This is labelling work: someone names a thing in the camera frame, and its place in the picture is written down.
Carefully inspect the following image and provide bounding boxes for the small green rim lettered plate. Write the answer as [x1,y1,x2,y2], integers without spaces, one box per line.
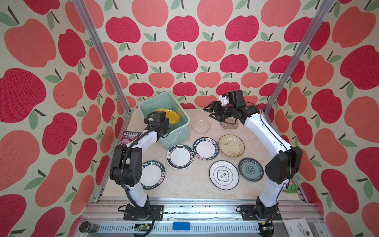
[192,137,220,161]

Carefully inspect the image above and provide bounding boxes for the large green rim lettered plate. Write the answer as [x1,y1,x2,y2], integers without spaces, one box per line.
[140,160,166,190]

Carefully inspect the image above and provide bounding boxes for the aluminium frame post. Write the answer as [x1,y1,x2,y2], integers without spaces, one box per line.
[73,0,132,116]
[264,0,336,116]

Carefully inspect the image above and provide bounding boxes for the purple candy bag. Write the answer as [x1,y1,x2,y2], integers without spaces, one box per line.
[119,131,142,145]

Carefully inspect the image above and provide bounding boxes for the smoky brown glass plate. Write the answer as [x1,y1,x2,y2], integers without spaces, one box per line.
[220,117,238,130]

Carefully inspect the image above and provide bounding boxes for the right aluminium frame post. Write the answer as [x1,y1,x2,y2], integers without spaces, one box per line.
[264,0,336,116]

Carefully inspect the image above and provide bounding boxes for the red and green ringed plate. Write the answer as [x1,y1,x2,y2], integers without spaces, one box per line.
[166,144,194,170]

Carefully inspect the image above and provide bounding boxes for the left aluminium frame post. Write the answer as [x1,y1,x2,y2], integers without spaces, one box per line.
[73,0,132,116]

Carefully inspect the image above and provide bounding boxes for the clear glass plate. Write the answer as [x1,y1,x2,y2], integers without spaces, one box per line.
[191,119,211,134]

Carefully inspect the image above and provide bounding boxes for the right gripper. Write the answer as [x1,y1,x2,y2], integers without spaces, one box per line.
[203,99,236,121]

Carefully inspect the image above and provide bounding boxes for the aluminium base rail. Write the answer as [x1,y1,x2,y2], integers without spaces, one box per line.
[73,198,331,237]

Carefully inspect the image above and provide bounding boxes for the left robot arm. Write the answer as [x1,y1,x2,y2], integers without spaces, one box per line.
[110,111,169,219]

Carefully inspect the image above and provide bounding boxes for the black cylindrical knob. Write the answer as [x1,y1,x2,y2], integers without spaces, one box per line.
[79,221,100,234]

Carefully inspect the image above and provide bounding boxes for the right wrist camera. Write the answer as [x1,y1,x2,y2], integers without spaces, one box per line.
[219,93,230,106]

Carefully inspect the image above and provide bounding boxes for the blue patterned small plate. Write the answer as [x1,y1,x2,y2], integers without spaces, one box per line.
[238,158,264,182]

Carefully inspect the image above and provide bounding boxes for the yellow polka dot plate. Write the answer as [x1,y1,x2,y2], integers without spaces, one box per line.
[154,108,180,125]

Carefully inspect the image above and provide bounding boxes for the blue label block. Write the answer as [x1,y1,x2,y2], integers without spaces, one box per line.
[173,222,190,231]

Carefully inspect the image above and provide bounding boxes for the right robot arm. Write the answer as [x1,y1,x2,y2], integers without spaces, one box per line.
[203,90,303,220]

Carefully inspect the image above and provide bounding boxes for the beige ceramic bowl plate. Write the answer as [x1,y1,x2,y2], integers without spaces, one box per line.
[218,134,245,158]

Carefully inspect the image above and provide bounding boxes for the white paper sheet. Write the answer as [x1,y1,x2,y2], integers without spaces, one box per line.
[283,218,313,237]

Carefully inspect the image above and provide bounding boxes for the mint green plastic bin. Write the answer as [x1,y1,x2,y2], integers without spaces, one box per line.
[138,91,191,150]

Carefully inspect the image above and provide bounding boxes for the white plate black flower emblem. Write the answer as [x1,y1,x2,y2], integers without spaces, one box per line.
[209,161,239,191]

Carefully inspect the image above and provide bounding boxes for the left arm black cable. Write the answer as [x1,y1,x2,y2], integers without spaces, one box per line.
[119,118,169,208]

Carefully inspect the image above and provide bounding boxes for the green snack packet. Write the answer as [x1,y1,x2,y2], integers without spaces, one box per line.
[282,180,299,194]

